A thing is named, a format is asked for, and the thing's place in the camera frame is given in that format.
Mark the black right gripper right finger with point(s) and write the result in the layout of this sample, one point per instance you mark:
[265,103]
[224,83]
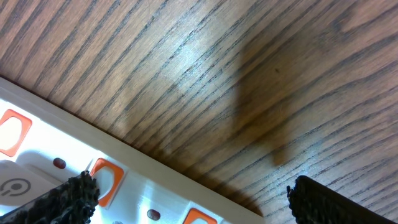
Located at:
[313,203]

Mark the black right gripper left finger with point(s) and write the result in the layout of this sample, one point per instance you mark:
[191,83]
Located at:
[73,202]

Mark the white power strip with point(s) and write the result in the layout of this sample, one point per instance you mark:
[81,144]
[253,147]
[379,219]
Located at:
[133,187]

